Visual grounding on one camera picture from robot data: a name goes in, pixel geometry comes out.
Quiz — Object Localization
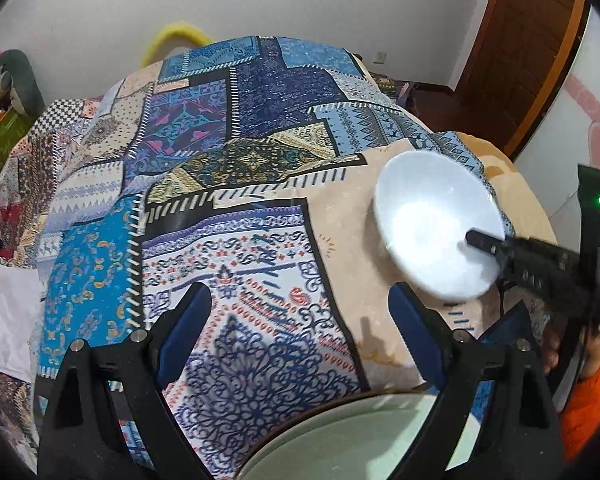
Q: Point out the brown wooden door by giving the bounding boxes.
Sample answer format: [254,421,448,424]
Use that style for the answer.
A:
[452,0,593,158]

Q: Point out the patchwork printed blanket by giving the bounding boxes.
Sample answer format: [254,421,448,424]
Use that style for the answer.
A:
[0,35,561,480]

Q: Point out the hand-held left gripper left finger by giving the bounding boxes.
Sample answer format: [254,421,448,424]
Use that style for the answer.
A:
[36,281,216,480]

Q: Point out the person's right hand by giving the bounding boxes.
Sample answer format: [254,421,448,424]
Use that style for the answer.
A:
[542,317,600,380]

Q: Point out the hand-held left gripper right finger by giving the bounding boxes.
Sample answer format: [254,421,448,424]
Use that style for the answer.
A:
[386,281,567,480]

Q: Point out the large white plate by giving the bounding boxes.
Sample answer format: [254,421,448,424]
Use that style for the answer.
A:
[232,390,483,480]

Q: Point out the green plush toy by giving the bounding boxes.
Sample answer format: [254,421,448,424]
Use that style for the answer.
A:
[0,49,46,116]

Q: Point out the white bowl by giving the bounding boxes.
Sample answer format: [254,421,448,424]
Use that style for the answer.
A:
[374,151,507,303]

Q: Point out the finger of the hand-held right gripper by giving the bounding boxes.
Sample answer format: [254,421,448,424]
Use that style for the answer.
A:
[465,229,512,262]

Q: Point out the white cloth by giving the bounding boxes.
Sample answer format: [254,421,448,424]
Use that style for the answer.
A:
[0,265,46,378]

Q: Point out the green cardboard box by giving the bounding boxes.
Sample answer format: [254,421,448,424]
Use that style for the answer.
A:
[0,110,31,171]

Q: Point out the person's right forearm orange sleeve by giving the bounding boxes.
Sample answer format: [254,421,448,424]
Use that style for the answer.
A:
[560,345,600,463]

